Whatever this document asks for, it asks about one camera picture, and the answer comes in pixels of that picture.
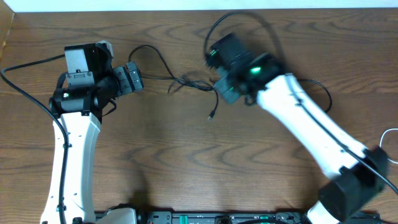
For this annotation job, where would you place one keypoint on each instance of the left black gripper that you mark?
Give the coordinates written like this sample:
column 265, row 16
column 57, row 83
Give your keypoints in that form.
column 127, row 86

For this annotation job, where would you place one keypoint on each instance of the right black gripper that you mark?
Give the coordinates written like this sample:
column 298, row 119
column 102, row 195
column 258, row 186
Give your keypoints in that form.
column 229, row 96

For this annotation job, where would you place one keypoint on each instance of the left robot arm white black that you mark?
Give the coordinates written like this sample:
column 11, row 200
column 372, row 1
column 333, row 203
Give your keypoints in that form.
column 81, row 94

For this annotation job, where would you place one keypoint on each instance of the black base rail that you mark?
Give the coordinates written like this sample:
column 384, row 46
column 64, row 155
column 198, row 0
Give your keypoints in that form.
column 169, row 216

